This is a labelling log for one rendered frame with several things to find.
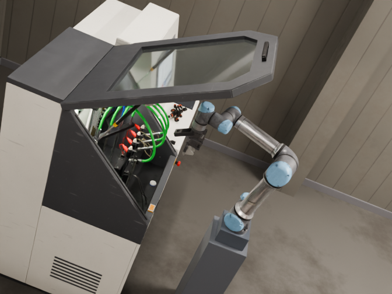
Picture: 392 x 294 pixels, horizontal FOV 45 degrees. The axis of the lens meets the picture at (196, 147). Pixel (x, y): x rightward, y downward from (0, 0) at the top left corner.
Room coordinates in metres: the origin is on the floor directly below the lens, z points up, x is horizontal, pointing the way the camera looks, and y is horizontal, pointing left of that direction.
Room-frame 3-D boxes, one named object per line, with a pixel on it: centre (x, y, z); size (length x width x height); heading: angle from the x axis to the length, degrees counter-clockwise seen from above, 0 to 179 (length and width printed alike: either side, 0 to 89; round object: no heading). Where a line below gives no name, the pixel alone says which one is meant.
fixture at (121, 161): (2.26, 0.34, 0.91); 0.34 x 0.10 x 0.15; 2
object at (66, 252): (2.14, 0.37, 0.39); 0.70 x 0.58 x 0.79; 2
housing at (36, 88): (2.47, 0.81, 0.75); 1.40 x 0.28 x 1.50; 2
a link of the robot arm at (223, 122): (2.13, -0.07, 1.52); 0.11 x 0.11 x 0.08; 74
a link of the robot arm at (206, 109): (2.14, 0.03, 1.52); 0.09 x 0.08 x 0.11; 74
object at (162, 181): (2.15, 0.10, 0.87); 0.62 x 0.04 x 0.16; 2
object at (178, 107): (2.88, 0.22, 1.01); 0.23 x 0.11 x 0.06; 2
